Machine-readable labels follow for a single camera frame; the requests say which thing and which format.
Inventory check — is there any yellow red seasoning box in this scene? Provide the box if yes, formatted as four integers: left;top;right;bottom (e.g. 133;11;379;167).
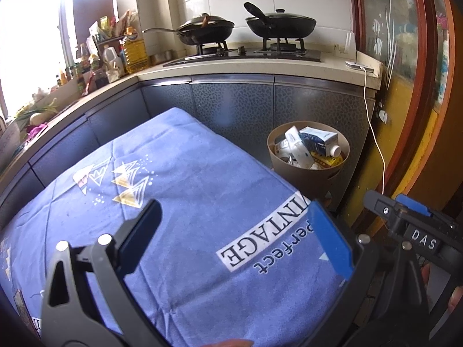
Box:
311;152;344;168

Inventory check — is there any dark blue milk carton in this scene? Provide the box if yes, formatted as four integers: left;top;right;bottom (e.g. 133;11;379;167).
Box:
299;126;341;158

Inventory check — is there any white tissue pack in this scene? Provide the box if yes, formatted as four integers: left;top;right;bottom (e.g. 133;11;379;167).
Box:
285;126;314;169

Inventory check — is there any white yogurt cup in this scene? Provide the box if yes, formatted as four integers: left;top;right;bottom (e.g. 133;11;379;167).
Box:
275;139;291;159

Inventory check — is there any brown trash bin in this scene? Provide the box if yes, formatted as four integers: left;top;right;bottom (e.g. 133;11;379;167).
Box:
266;121;351;204

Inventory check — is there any person's right hand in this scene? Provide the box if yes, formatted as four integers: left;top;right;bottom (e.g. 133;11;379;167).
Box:
420;261;463;315

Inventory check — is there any person's left hand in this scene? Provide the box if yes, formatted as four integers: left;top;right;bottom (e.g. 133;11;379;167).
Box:
202;338;253;347

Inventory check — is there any smartphone in red case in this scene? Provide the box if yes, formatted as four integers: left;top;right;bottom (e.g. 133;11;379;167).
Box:
13;290;36;335

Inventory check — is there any white power bank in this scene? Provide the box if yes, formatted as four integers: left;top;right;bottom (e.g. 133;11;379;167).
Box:
345;60;374;74

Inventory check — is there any blue printed tablecloth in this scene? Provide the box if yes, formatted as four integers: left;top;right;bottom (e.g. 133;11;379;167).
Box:
1;108;345;346

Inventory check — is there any gas stove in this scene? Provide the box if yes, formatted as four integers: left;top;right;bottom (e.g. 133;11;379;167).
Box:
163;38;321;67

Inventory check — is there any black frying pan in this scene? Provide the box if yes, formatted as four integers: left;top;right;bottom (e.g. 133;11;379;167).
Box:
243;2;316;39

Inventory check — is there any white plastic jug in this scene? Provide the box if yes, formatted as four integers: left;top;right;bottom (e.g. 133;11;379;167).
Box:
103;45;125;83

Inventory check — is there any yellow cooking oil bottle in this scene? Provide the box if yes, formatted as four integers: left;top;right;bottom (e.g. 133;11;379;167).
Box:
122;26;150;74

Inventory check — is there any black wok with spatula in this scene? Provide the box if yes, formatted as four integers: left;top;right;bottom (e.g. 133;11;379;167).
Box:
142;13;235;45

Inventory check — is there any white charging cable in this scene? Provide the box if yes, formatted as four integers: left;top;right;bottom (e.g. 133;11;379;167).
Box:
355;64;387;194

